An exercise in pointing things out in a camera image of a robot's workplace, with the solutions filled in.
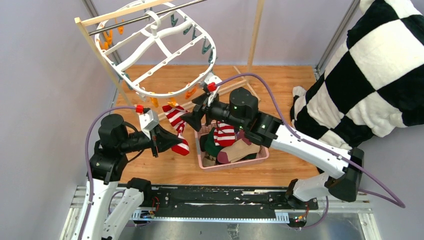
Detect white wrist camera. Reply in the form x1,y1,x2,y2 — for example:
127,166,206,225
138,108,160,132
201,72,222,107

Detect wooden clothes rack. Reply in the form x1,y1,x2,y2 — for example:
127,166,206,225
75,0,247,110

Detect red white striped sock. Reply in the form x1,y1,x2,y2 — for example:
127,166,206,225
162,104,190,156
213,121,237,147

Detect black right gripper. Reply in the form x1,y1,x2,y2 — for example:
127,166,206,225
180,91,248,133

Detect black white checkered blanket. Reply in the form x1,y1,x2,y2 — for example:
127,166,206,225
290,0,424,150

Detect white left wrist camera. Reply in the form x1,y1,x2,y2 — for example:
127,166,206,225
138,108,160,132

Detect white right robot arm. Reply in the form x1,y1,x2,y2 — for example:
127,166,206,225
183,87,364,209

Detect argyle brown sock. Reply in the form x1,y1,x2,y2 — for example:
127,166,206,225
202,156,216,168

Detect cream purple striped sock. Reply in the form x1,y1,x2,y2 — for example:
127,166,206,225
216,138,261,164

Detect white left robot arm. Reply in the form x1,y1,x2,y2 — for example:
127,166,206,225
72,105,183,240

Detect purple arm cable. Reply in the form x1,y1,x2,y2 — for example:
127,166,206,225
76,105,150,240
215,72,407,231

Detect pink plastic basket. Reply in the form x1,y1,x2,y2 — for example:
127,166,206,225
193,122,270,172

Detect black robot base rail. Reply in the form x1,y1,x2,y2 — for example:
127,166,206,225
130,184,319,224

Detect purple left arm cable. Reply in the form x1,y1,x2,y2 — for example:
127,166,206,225
76,105,150,240

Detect white round sock hanger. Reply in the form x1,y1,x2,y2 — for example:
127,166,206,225
81,0,217,100

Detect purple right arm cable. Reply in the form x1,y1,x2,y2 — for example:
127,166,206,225
215,72,407,231

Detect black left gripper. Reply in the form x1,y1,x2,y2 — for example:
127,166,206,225
119,123,183,157

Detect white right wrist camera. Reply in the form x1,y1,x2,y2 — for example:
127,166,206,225
201,72,222,107

